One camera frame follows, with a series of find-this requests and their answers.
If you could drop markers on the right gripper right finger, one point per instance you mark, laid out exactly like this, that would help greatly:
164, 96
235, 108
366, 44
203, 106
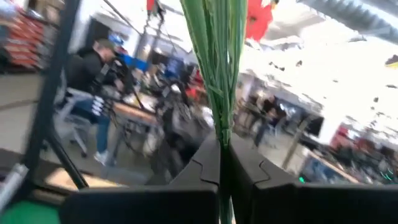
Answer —
311, 205

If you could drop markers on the red bin shelf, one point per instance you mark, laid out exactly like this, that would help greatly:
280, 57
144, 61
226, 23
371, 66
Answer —
25, 43

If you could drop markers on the wooden workbench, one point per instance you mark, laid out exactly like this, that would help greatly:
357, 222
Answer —
133, 112

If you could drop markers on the red flower bunch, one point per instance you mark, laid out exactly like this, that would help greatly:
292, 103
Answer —
217, 62

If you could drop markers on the white chair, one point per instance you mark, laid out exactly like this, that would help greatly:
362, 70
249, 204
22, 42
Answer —
70, 121

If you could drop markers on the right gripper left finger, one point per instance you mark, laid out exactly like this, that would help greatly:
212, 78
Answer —
155, 205

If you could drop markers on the black box white labels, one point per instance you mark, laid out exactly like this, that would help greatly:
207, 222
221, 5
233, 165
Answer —
98, 106

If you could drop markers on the green table mat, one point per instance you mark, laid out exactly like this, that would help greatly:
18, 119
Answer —
28, 214

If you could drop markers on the person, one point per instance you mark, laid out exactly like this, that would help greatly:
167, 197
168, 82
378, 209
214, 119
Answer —
87, 68
265, 118

